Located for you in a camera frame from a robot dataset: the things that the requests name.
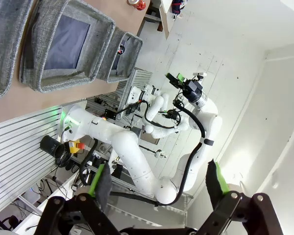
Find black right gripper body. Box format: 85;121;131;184
180;78;203;103

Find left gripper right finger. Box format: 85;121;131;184
198;158;284;235

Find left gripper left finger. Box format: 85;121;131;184
35;163;121;235

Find crushed red soda can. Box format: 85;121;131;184
127;0;147;11

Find grey fabric basket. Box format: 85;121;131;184
0;0;34;101
19;0;116;94
98;26;143;84

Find yellow red emergency stop button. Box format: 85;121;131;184
68;140;86;154

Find light wooden board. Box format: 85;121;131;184
159;0;187;40

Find black cylinder holder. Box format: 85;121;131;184
40;135;66;159

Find dark blue bag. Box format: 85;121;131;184
171;0;186;15

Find aluminium slotted mounting panel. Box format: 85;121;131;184
0;68;152;217

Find black base cable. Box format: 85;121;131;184
79;139;99;187

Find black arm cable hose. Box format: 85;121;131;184
156;101;215;208

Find white robot arm with cables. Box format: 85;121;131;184
128;84;191;141

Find coiled black cables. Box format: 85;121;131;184
54;144;73;168

